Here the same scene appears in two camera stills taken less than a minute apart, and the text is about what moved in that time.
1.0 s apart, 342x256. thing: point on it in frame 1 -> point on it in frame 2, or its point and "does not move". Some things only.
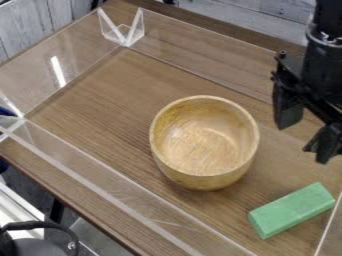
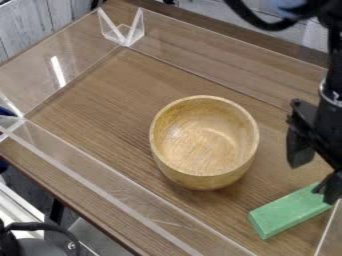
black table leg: (56, 210) does not move
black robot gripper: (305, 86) -> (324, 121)
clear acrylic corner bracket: (123, 34) does not move
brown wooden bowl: (203, 141) does not move
